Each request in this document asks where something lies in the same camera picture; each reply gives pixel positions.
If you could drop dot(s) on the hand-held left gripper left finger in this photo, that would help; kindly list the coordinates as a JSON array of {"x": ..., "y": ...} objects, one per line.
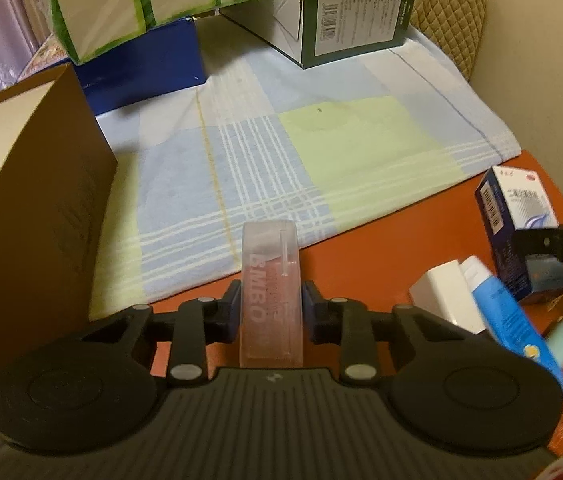
[{"x": 234, "y": 305}]

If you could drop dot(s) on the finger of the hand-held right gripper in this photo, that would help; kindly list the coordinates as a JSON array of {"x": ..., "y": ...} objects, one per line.
[{"x": 556, "y": 242}]

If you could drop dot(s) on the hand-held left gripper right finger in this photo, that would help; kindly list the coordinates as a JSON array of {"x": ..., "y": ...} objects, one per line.
[{"x": 309, "y": 310}]

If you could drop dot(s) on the clear plastic case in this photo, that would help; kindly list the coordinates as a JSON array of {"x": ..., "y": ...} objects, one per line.
[{"x": 271, "y": 290}]

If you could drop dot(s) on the blue medicine box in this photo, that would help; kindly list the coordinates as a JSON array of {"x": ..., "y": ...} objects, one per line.
[{"x": 516, "y": 200}]

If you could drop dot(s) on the blue cream tube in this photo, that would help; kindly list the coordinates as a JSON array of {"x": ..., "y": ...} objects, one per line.
[{"x": 506, "y": 315}]

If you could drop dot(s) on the small white charger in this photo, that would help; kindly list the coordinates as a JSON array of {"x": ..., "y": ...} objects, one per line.
[{"x": 441, "y": 297}]

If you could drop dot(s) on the brown cardboard storage box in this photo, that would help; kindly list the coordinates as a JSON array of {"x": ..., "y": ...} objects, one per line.
[{"x": 36, "y": 185}]

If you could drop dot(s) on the blue green plaid cloth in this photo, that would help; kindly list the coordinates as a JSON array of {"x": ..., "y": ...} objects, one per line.
[{"x": 311, "y": 160}]

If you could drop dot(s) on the beige quilted sofa cover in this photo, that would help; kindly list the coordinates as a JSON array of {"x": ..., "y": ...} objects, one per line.
[{"x": 446, "y": 15}]

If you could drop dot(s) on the dark blue box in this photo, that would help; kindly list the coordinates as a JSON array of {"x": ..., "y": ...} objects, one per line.
[{"x": 151, "y": 65}]

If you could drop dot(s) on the dark green carton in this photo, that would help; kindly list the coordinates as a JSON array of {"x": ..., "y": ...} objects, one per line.
[{"x": 351, "y": 15}]

